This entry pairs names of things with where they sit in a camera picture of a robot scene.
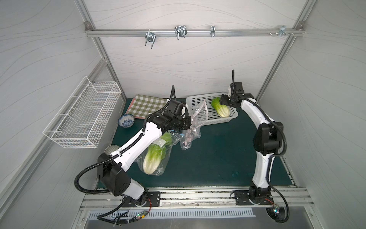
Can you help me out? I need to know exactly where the chinese cabbage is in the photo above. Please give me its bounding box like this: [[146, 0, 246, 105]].
[[143, 144, 167, 175], [160, 132, 173, 146], [211, 97, 230, 118]]

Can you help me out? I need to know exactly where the pink dotted zipper bag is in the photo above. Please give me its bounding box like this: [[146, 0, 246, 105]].
[[180, 100, 208, 150]]

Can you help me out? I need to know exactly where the white plastic basket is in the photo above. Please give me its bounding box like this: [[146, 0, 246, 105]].
[[186, 93, 238, 126]]

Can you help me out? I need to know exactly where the clear blue zipper bag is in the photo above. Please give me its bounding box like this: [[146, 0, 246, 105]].
[[135, 131, 184, 176]]

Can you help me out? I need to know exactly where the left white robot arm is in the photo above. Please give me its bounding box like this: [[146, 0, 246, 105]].
[[97, 99, 191, 202]]

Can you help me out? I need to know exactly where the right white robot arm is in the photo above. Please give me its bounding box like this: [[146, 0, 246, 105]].
[[220, 82, 283, 205]]

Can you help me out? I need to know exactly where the green checkered cloth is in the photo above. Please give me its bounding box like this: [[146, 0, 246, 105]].
[[126, 94, 168, 119]]

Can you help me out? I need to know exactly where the blue white porcelain bowl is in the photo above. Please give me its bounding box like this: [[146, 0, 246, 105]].
[[118, 114, 135, 128]]

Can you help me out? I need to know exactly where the metal hook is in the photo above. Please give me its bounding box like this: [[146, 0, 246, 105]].
[[144, 31, 156, 49], [268, 26, 294, 37], [210, 25, 216, 37], [174, 25, 187, 40]]

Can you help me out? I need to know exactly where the striped ceramic mug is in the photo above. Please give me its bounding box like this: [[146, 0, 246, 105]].
[[104, 145, 120, 155]]

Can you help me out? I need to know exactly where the left black corrugated cable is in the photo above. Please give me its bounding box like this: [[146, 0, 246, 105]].
[[74, 85, 176, 195]]

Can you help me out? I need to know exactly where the black corrugated cable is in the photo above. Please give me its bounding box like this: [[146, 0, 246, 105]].
[[74, 85, 176, 195], [231, 69, 290, 223]]

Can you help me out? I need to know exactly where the right black corrugated cable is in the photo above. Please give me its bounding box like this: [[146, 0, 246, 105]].
[[231, 69, 290, 223]]

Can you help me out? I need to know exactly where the white wire wall basket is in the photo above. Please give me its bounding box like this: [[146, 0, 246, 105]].
[[43, 76, 121, 149]]

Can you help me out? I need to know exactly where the aluminium top rail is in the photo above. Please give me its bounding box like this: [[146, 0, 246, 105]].
[[85, 27, 305, 38]]

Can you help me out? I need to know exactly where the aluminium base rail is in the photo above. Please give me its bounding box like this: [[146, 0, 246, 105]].
[[80, 186, 315, 210]]

